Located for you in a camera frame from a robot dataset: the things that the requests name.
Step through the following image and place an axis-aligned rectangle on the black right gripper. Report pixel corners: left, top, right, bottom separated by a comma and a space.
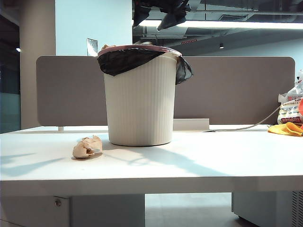
132, 0, 191, 31

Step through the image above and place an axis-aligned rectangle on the black plastic trash bag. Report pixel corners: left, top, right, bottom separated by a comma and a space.
97, 47, 194, 85

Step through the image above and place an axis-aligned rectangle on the white ribbed trash can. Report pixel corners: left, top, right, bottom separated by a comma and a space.
103, 51, 178, 147

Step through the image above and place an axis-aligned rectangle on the long ceiling light strip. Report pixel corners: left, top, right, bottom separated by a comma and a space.
132, 20, 303, 30

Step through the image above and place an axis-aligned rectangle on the grey desk divider panel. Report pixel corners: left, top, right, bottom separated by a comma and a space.
36, 55, 296, 127

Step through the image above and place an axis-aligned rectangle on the white toy dog figure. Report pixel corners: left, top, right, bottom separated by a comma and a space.
294, 70, 303, 92

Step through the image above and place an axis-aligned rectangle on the clear printed plastic package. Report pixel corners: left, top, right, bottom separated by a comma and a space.
276, 86, 303, 126

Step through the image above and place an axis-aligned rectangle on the orange cloth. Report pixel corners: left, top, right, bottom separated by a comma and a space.
298, 98, 303, 130

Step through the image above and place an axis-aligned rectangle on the yellow cloth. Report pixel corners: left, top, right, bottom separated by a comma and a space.
267, 122, 303, 137

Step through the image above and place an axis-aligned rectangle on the white desk leg panel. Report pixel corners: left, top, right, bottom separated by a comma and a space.
0, 194, 145, 227

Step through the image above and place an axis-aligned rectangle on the pink trash can rim ring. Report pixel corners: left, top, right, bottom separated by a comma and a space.
98, 44, 182, 57

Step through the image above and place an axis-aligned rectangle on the grey wall plate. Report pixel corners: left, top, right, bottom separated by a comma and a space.
86, 37, 98, 57

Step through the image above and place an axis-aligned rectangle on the grey cable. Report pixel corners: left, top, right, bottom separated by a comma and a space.
203, 106, 282, 132

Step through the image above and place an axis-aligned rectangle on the white pedestal cabinet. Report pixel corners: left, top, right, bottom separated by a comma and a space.
231, 190, 303, 227

